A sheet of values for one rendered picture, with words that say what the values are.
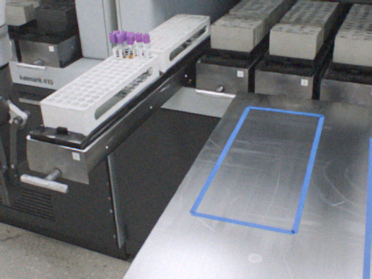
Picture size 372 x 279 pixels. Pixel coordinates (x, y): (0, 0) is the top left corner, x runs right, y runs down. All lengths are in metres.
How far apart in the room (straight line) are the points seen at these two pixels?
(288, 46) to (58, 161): 0.61
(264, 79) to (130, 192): 0.59
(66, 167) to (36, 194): 0.89
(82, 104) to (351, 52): 0.62
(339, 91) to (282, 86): 0.13
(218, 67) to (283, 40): 0.17
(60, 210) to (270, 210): 1.16
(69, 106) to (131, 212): 0.73
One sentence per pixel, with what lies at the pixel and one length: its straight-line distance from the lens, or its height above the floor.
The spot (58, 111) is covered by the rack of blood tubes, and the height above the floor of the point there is 0.86.
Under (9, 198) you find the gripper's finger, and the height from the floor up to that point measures 0.78.
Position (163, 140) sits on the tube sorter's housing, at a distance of 1.39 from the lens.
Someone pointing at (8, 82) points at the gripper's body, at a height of 0.98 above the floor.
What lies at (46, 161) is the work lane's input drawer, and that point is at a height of 0.77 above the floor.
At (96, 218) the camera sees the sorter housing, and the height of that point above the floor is 0.22.
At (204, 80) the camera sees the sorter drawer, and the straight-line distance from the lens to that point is 1.25.
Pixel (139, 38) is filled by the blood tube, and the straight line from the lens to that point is 1.11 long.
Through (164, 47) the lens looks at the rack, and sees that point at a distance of 1.19.
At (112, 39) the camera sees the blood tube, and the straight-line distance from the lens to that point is 1.12.
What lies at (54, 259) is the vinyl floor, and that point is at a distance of 1.92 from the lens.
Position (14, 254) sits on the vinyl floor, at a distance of 1.99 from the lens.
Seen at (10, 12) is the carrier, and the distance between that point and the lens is 1.63.
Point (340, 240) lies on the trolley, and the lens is 0.68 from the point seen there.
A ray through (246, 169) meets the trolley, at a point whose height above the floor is 0.82.
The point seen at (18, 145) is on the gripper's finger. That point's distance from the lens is 0.79.
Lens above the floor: 1.26
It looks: 26 degrees down
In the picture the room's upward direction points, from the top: 2 degrees counter-clockwise
